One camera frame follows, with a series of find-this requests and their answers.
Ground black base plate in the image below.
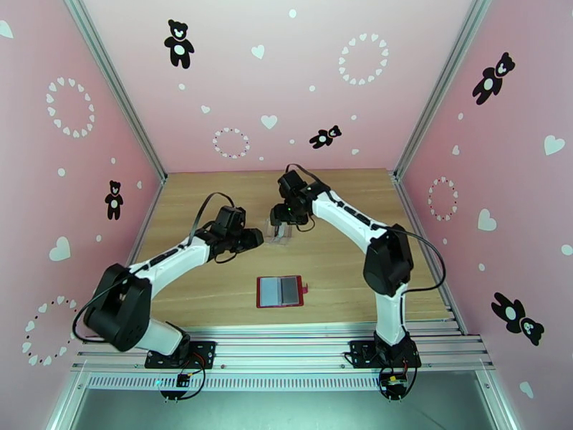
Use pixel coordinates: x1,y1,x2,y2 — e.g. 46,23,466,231
349,340,423,370
144,340,218,370

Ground right base power cable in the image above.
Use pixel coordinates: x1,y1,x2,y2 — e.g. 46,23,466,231
377,348,425,403

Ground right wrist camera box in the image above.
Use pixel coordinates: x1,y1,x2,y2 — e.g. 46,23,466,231
277,170,310,199

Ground left aluminium table side rail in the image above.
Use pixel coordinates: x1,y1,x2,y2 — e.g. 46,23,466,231
125,182,167,273

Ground right black yellow connector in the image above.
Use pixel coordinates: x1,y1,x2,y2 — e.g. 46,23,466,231
380,371,410,401

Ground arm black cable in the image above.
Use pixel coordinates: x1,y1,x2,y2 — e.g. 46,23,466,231
71,192,239,344
285,163,448,295

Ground aluminium frame post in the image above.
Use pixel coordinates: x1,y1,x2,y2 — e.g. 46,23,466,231
393,0,498,181
60,0,169,186

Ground red leather card holder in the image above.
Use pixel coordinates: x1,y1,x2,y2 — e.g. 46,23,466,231
256,274,311,310

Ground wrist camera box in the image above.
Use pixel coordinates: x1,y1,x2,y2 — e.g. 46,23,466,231
213,206,247,235
277,170,310,199

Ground aluminium table side rail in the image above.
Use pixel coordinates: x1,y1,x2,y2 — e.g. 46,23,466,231
393,176,468,337
125,182,167,273

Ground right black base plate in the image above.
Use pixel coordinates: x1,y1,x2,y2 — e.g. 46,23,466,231
349,340,423,370

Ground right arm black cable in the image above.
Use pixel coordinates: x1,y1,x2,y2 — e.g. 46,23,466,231
285,163,448,295

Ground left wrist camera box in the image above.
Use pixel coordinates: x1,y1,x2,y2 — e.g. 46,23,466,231
213,206,247,235

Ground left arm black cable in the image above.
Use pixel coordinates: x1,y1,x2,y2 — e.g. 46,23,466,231
71,192,239,344

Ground perforated metal strip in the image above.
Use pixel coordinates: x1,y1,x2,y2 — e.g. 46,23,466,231
85,375,491,393

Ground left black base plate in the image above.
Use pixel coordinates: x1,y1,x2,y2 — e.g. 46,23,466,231
144,340,218,370

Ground right aluminium frame post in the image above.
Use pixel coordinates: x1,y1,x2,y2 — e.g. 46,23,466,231
393,0,498,181

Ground right aluminium table side rail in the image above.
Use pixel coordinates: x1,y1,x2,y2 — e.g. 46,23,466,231
393,176,468,337

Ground base power cable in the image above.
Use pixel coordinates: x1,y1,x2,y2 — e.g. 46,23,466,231
160,350,208,402
377,348,425,403

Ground left base power cable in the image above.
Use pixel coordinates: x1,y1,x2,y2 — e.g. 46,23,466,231
160,350,208,402

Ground aluminium table edge rail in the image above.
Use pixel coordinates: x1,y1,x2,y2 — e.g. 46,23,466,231
71,323,496,376

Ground left aluminium frame post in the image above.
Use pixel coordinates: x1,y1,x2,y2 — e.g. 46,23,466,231
60,0,169,186

